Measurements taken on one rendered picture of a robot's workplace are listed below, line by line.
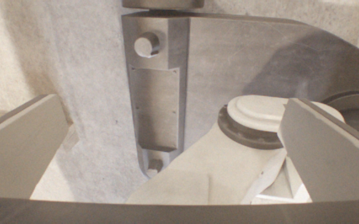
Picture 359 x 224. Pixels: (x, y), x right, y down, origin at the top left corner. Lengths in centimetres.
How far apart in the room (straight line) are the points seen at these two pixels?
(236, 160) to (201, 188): 9
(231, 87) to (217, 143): 19
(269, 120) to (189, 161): 15
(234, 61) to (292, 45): 12
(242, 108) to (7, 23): 89
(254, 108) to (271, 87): 14
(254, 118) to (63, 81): 75
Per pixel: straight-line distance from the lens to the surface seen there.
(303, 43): 48
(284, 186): 49
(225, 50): 45
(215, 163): 30
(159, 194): 23
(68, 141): 98
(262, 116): 35
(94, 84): 81
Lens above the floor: 61
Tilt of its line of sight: 57 degrees down
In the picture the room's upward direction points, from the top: 159 degrees counter-clockwise
